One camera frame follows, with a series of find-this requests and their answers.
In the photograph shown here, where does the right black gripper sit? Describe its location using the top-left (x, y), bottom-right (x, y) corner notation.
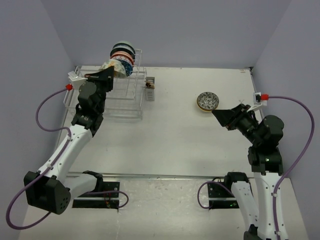
top-left (212, 102), bottom-right (262, 145)

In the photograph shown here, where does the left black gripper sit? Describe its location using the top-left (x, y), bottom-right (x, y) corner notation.
top-left (84, 65), bottom-right (114, 113)

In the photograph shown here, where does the yellow star patterned bowl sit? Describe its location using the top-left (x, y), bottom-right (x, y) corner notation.
top-left (99, 59), bottom-right (127, 79)

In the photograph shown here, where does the yellow teal patterned bowl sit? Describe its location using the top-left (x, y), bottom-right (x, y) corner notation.
top-left (196, 103), bottom-right (216, 113)

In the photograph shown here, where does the dark teal white bowl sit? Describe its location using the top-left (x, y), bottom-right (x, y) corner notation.
top-left (119, 59), bottom-right (133, 77)

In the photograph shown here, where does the pink leaf patterned bowl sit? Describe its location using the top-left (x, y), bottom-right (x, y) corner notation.
top-left (196, 91), bottom-right (220, 109)

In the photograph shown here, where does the salmon pink patterned bowl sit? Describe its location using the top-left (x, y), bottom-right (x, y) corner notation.
top-left (111, 51), bottom-right (135, 64)

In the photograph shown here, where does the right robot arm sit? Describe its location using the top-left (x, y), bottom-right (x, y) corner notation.
top-left (212, 104), bottom-right (289, 240)

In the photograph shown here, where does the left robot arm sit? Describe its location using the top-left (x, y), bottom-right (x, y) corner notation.
top-left (23, 66), bottom-right (114, 215)

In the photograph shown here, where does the black rimmed bowl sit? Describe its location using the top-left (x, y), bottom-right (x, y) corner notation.
top-left (110, 44), bottom-right (136, 60)

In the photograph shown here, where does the pale green bowl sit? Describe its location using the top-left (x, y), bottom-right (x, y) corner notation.
top-left (115, 40), bottom-right (133, 46)

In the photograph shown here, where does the brown cutlery bundle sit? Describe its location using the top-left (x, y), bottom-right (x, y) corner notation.
top-left (144, 80), bottom-right (155, 89)

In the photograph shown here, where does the grey cutlery holder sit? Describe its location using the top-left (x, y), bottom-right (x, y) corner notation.
top-left (144, 76), bottom-right (155, 101)

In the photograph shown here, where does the white wire dish rack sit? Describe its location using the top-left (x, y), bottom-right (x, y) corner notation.
top-left (63, 48), bottom-right (147, 119)

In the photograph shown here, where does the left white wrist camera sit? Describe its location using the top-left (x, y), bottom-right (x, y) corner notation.
top-left (67, 71), bottom-right (87, 90)

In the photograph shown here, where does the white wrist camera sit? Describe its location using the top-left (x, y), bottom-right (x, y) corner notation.
top-left (67, 71), bottom-right (87, 90)
top-left (247, 92), bottom-right (269, 112)

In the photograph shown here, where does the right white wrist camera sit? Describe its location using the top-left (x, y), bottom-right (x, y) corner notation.
top-left (247, 92), bottom-right (269, 112)

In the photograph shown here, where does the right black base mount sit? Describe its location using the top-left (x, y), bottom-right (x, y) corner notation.
top-left (207, 183), bottom-right (239, 210)

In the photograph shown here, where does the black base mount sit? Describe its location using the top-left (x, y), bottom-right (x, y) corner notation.
top-left (72, 181), bottom-right (120, 210)
top-left (207, 183), bottom-right (239, 210)

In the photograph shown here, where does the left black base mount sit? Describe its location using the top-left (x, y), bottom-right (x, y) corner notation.
top-left (72, 181), bottom-right (120, 210)

